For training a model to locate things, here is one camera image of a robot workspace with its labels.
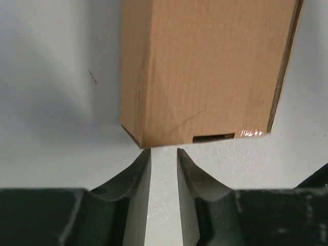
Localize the brown cardboard express box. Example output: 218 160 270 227
119 1 303 148

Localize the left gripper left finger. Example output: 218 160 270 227
1 149 151 245

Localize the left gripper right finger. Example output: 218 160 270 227
177 149 327 245

